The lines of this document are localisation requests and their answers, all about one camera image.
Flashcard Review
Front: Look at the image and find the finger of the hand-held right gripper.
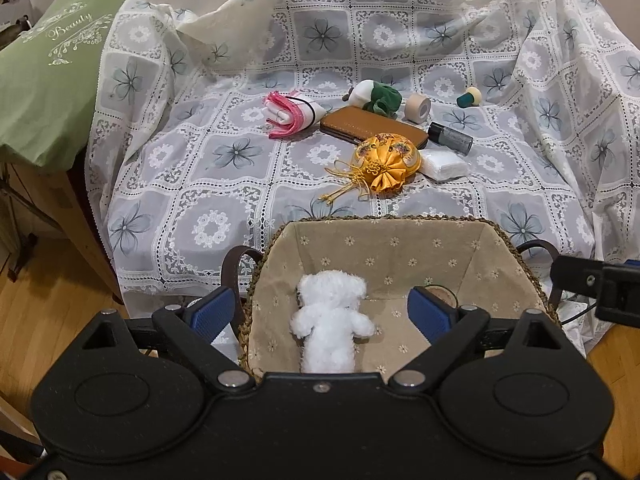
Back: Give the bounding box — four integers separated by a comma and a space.
550, 255, 640, 323

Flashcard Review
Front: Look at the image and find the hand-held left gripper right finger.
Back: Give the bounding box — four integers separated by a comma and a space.
387, 287, 558, 393

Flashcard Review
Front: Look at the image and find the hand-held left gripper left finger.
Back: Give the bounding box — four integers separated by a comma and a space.
80, 287, 256, 393

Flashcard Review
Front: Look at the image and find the wicker basket with fabric liner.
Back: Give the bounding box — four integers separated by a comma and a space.
220, 215, 563, 386

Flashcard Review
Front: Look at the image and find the white teddy bear plush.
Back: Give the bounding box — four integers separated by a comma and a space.
290, 270, 377, 375

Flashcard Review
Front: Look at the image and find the white tissue pack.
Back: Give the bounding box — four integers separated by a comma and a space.
420, 149, 470, 181

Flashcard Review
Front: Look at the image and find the yellow embroidered tassel pouch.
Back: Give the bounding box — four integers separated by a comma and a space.
320, 133, 423, 206

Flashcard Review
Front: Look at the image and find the pink and white cloth bundle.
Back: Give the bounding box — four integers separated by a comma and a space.
264, 89, 326, 140

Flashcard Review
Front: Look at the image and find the white and green plush toy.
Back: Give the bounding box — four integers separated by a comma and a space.
342, 80, 403, 115

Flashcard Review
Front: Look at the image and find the brown round lid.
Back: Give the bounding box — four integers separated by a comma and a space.
425, 285, 458, 308

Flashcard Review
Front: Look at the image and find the white floral lace cloth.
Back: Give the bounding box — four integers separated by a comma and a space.
85, 0, 640, 356

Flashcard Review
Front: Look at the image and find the glitter bottle with black cap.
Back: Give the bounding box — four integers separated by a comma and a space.
427, 121, 475, 155

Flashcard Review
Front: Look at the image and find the black metal stand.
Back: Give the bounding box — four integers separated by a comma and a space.
0, 180, 41, 281

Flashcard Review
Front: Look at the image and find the brown leather wallet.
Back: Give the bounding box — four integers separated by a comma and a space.
320, 106, 430, 151

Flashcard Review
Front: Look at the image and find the beige tape roll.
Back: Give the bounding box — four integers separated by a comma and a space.
404, 94, 432, 123

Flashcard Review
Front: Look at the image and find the green printed pillow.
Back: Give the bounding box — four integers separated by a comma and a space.
0, 0, 131, 168

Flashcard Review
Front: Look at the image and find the black cable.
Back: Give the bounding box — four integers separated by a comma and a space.
555, 295, 601, 326

